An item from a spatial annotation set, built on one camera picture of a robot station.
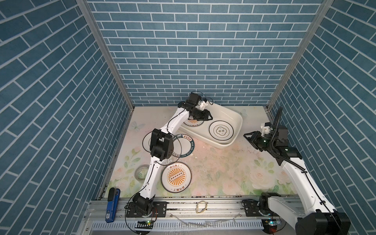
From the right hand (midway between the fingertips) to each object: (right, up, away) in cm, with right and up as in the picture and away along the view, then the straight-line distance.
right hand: (244, 134), depth 78 cm
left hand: (-17, +9, +17) cm, 26 cm away
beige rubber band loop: (-26, -38, -5) cm, 46 cm away
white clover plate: (-8, 0, +27) cm, 28 cm away
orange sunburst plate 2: (-38, -26, +6) cm, 46 cm away
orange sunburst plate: (-28, +6, +30) cm, 42 cm away
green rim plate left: (-34, -10, +18) cm, 40 cm away
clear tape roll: (-59, -23, +7) cm, 63 cm away
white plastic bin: (-9, +13, +33) cm, 37 cm away
